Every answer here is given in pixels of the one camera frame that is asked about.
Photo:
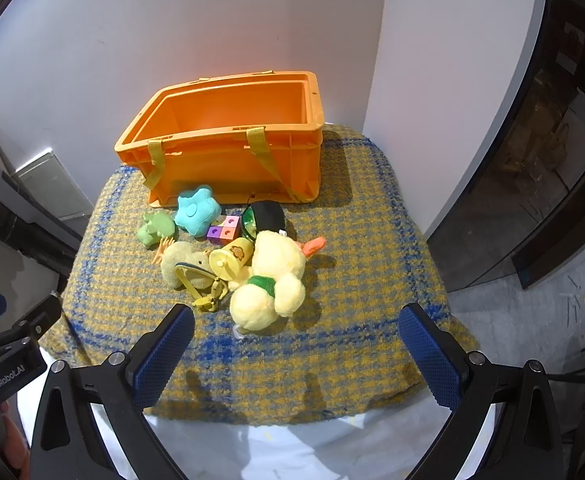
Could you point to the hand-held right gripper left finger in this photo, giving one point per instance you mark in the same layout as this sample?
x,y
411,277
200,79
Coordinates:
x,y
165,355

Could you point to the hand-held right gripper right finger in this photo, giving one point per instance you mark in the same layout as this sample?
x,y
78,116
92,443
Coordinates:
x,y
430,360

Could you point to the olive plush toy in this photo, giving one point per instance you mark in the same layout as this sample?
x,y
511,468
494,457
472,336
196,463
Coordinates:
x,y
182,257

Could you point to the green frog toy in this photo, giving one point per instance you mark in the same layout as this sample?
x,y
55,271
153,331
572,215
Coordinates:
x,y
155,230

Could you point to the yellow duck plush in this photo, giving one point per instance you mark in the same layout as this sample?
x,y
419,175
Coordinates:
x,y
272,270

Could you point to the black green ball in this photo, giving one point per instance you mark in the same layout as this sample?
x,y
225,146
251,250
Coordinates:
x,y
270,217

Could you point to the orange plastic crate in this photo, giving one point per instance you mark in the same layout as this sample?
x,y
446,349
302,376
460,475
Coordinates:
x,y
222,175

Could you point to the yellow plastic toy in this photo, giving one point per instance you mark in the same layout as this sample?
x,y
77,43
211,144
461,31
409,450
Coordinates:
x,y
207,297

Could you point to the orange toy comb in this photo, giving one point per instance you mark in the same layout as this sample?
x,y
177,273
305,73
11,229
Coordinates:
x,y
161,252

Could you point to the yellow blue plaid blanket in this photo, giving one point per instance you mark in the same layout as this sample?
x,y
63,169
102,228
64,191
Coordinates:
x,y
347,285

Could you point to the yellow toy cup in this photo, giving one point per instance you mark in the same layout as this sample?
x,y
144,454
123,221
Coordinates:
x,y
230,257

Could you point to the purple pink cube block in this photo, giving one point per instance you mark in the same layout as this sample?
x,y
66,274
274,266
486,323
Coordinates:
x,y
225,232

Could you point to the teal star plush toy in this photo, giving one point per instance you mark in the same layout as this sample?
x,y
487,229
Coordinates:
x,y
195,210

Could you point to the white bed sheet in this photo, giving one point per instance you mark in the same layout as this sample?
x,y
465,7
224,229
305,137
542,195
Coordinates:
x,y
282,450

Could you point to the black metal frame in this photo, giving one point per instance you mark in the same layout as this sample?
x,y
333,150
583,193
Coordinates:
x,y
22,220

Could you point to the white wall panel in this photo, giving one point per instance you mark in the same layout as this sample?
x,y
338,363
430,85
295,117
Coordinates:
x,y
47,185

